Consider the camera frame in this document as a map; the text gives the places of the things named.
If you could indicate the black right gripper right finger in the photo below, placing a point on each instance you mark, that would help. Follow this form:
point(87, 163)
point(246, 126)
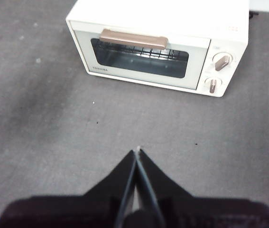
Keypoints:
point(207, 213)

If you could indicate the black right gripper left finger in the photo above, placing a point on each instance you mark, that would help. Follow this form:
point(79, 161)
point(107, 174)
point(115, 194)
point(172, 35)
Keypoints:
point(77, 211)

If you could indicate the beige oven knob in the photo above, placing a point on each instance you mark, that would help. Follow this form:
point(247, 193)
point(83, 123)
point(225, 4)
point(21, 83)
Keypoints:
point(212, 85)
point(222, 62)

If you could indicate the cream Toshiba toaster oven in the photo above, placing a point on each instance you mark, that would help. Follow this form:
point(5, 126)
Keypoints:
point(160, 16)

